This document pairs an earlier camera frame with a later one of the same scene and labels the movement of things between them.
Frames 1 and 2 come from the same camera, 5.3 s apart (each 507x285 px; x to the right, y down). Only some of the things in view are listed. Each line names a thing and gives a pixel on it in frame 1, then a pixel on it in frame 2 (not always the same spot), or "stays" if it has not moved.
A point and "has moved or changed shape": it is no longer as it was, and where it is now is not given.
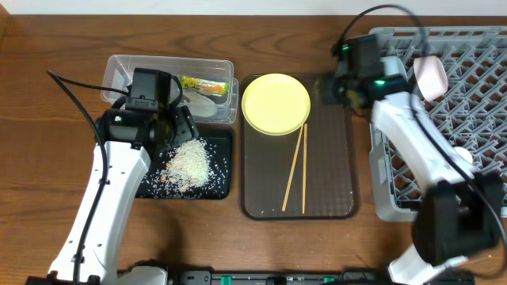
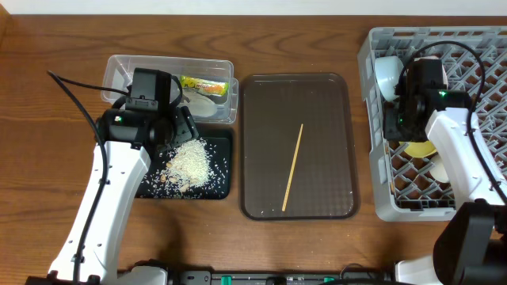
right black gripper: (326, 89) → (391, 134)
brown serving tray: (332, 165) stays
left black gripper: (184, 127) stays
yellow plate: (276, 104) has moved or changed shape
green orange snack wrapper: (204, 85) stays
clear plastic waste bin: (209, 88) stays
